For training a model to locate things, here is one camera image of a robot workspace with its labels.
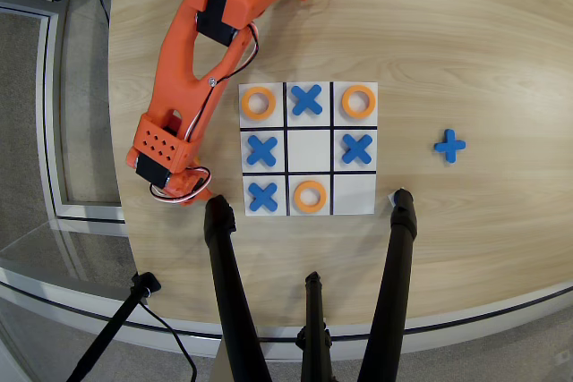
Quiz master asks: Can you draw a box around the blue foam cross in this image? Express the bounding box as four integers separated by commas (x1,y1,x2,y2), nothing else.
247,182,280,213
245,134,279,167
432,128,467,165
342,133,375,166
290,84,324,117

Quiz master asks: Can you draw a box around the white floor frame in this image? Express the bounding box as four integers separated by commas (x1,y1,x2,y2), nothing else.
0,0,131,240

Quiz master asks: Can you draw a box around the thin black tripod leg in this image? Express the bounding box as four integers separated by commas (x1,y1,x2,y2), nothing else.
295,270,335,382

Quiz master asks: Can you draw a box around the black cable on pole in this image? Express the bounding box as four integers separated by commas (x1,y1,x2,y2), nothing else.
138,301,198,382

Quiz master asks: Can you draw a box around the black pole with clamp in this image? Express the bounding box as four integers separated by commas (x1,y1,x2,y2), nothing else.
65,271,162,382

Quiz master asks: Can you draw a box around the orange foam ring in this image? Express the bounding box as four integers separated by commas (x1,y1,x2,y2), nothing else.
240,86,277,122
341,84,377,120
293,180,329,215

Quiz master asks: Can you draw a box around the white tic-tac-toe board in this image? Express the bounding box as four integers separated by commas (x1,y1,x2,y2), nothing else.
238,81,380,217

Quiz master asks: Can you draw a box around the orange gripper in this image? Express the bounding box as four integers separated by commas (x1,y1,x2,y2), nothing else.
150,157,218,208

